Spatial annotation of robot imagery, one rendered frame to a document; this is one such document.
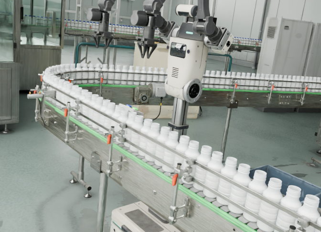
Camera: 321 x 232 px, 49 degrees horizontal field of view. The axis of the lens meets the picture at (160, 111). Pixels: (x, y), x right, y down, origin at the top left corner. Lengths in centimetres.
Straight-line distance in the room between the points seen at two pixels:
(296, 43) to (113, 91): 519
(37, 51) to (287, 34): 474
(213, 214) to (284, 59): 645
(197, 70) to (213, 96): 134
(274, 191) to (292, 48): 661
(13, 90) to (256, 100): 286
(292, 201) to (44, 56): 602
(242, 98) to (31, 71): 416
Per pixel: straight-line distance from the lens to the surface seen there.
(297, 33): 769
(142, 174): 156
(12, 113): 473
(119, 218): 257
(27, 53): 667
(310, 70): 808
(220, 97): 359
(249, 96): 378
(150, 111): 581
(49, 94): 233
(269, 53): 753
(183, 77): 220
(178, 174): 128
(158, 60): 567
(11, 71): 461
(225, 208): 128
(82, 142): 199
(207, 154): 131
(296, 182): 184
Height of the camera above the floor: 160
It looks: 15 degrees down
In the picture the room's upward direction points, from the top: 7 degrees clockwise
